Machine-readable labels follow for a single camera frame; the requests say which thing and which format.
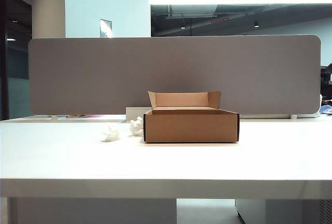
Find white desk support panel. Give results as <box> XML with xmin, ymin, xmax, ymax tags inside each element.
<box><xmin>7</xmin><ymin>197</ymin><xmax>177</xmax><ymax>224</ymax></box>

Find long ceiling light strip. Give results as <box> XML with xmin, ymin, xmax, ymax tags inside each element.
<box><xmin>149</xmin><ymin>0</ymin><xmax>332</xmax><ymax>6</ymax></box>

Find brown open cardboard box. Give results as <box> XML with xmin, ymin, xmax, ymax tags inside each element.
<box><xmin>143</xmin><ymin>90</ymin><xmax>241</xmax><ymax>144</ymax></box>

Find blue patterned cloth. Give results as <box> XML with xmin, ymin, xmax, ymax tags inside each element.
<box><xmin>319</xmin><ymin>104</ymin><xmax>332</xmax><ymax>116</ymax></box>

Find small white box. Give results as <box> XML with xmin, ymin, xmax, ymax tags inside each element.
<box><xmin>125</xmin><ymin>106</ymin><xmax>151</xmax><ymax>123</ymax></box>

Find framed wall notice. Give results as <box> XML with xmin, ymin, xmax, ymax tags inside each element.
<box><xmin>99</xmin><ymin>18</ymin><xmax>113</xmax><ymax>38</ymax></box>

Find grey fabric desk divider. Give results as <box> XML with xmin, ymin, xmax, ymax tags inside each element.
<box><xmin>27</xmin><ymin>35</ymin><xmax>323</xmax><ymax>116</ymax></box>

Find white paper ball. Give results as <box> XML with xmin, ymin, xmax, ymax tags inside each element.
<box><xmin>101</xmin><ymin>124</ymin><xmax>120</xmax><ymax>143</ymax></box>
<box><xmin>129</xmin><ymin>116</ymin><xmax>144</xmax><ymax>137</ymax></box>

